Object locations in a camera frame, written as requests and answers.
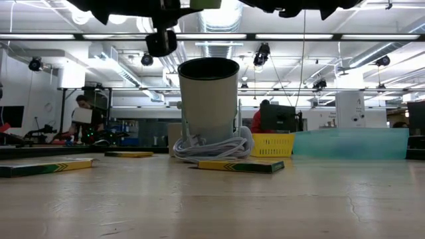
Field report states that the green plastic tray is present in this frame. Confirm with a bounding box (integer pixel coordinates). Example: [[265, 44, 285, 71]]
[[292, 127, 410, 161]]

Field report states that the silver ventilation duct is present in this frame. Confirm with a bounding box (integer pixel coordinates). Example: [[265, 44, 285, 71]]
[[198, 0, 244, 59]]

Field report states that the black computer monitor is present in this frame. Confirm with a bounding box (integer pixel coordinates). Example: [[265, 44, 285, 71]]
[[0, 105, 25, 129], [259, 103, 298, 133], [406, 100, 425, 137]]

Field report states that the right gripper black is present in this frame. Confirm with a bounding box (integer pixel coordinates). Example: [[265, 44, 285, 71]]
[[238, 0, 336, 21]]

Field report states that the white round pillar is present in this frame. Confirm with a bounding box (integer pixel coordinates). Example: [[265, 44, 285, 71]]
[[335, 90, 367, 129]]

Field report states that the yellow Crayola crayon box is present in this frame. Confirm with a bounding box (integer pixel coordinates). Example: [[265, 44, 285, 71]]
[[197, 159, 286, 175], [104, 151, 155, 159], [0, 157, 97, 179]]

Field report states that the yellow plastic basket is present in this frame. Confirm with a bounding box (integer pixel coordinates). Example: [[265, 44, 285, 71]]
[[249, 133, 296, 158]]

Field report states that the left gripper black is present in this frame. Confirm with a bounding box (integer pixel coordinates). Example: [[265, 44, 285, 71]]
[[144, 0, 204, 58]]

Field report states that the black ceiling spotlight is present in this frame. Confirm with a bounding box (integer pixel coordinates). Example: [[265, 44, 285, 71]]
[[27, 56, 44, 72], [252, 42, 272, 67], [311, 78, 328, 91], [375, 54, 392, 68], [140, 52, 155, 67]]

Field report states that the white box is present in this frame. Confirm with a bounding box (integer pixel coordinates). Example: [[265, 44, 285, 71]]
[[71, 106, 94, 125]]

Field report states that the white coiled power cable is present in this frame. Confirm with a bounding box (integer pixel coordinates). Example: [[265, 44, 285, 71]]
[[172, 134, 255, 164]]

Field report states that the blue storage rack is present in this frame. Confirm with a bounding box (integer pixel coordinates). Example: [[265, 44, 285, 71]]
[[118, 119, 140, 147]]

